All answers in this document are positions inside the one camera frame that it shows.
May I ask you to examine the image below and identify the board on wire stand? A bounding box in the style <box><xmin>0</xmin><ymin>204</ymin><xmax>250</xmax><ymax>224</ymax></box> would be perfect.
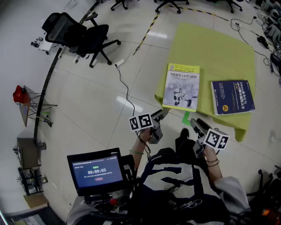
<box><xmin>18</xmin><ymin>85</ymin><xmax>58</xmax><ymax>127</ymax></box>

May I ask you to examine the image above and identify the person's left forearm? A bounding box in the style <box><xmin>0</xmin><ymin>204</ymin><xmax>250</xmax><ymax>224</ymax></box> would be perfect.
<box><xmin>130</xmin><ymin>139</ymin><xmax>150</xmax><ymax>171</ymax></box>

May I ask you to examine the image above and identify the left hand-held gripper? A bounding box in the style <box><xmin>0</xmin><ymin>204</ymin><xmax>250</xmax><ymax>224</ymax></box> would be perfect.
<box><xmin>128</xmin><ymin>108</ymin><xmax>171</xmax><ymax>145</ymax></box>

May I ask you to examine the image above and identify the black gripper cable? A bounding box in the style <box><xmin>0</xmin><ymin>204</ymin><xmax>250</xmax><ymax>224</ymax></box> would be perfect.
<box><xmin>137</xmin><ymin>129</ymin><xmax>152</xmax><ymax>159</ymax></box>

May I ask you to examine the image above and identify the dark blue book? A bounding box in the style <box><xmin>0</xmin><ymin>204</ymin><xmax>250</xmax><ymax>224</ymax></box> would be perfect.
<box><xmin>210</xmin><ymin>80</ymin><xmax>256</xmax><ymax>116</ymax></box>

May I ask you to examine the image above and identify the black screen monitor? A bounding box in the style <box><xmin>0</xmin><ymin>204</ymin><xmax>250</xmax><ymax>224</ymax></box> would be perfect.
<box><xmin>67</xmin><ymin>147</ymin><xmax>137</xmax><ymax>197</ymax></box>

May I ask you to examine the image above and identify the person's navy and white shirt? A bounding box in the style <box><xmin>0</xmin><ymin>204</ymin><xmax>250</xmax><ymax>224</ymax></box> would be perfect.
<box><xmin>67</xmin><ymin>147</ymin><xmax>252</xmax><ymax>225</ymax></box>

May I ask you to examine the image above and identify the person's right forearm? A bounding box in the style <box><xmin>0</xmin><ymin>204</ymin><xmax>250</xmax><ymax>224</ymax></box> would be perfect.
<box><xmin>204</xmin><ymin>146</ymin><xmax>224</xmax><ymax>183</ymax></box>

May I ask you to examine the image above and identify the black mount with red knob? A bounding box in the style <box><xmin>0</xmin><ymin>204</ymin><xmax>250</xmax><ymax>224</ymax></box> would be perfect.
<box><xmin>84</xmin><ymin>192</ymin><xmax>132</xmax><ymax>217</ymax></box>

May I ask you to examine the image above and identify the yellow and grey book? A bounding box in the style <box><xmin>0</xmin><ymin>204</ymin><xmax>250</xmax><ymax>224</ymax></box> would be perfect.
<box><xmin>162</xmin><ymin>63</ymin><xmax>201</xmax><ymax>113</ymax></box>

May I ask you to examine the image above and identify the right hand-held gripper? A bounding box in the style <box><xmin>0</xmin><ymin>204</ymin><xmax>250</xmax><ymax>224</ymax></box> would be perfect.
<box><xmin>190</xmin><ymin>118</ymin><xmax>230</xmax><ymax>158</ymax></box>

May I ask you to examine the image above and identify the black power strip cable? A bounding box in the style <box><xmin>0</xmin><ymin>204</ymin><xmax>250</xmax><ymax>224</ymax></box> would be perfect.
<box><xmin>115</xmin><ymin>65</ymin><xmax>136</xmax><ymax>117</ymax></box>

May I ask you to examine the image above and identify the small device on white board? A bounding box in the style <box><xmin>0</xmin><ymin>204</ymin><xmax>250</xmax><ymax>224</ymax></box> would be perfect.
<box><xmin>30</xmin><ymin>36</ymin><xmax>54</xmax><ymax>55</ymax></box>

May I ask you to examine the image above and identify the tangle of black cables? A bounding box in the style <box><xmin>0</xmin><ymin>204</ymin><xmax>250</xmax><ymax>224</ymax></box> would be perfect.
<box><xmin>230</xmin><ymin>13</ymin><xmax>281</xmax><ymax>84</ymax></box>

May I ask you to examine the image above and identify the black mesh office chair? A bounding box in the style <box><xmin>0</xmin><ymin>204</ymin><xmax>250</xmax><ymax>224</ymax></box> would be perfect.
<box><xmin>41</xmin><ymin>12</ymin><xmax>122</xmax><ymax>69</ymax></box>

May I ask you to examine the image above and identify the black wire shelf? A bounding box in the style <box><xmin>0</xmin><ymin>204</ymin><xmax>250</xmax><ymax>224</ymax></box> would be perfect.
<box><xmin>17</xmin><ymin>167</ymin><xmax>48</xmax><ymax>196</ymax></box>

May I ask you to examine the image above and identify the person's left hand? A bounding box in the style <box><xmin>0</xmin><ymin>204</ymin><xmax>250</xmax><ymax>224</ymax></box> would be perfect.
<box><xmin>139</xmin><ymin>128</ymin><xmax>152</xmax><ymax>143</ymax></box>

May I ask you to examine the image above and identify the curved black floor strip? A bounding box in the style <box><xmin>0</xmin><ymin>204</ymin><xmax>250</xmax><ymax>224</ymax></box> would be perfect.
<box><xmin>33</xmin><ymin>0</ymin><xmax>104</xmax><ymax>141</ymax></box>

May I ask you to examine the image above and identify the person's black trouser leg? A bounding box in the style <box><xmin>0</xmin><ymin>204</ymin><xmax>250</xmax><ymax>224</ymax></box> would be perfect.
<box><xmin>175</xmin><ymin>137</ymin><xmax>207</xmax><ymax>163</ymax></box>

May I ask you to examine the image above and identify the black power adapter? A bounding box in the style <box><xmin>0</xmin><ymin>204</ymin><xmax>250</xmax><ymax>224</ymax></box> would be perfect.
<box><xmin>257</xmin><ymin>36</ymin><xmax>270</xmax><ymax>49</ymax></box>

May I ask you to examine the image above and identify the lime green cloth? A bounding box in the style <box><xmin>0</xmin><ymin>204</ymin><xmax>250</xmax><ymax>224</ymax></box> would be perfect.
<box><xmin>154</xmin><ymin>22</ymin><xmax>256</xmax><ymax>143</ymax></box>

